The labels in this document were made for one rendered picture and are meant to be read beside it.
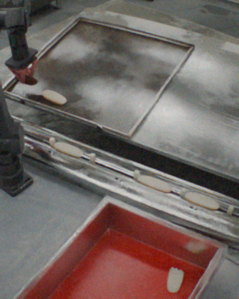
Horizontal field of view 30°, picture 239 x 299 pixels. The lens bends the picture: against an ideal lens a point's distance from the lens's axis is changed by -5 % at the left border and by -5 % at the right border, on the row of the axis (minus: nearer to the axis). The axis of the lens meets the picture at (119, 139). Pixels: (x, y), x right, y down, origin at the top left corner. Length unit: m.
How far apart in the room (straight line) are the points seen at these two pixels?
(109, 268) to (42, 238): 0.19
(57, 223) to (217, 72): 0.75
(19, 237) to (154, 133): 0.50
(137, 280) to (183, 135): 0.48
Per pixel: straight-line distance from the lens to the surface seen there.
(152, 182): 1.24
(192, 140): 1.33
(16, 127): 1.19
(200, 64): 1.59
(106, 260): 1.10
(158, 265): 1.10
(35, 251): 1.13
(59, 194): 1.26
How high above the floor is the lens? 1.71
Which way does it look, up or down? 39 degrees down
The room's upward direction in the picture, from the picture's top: 1 degrees clockwise
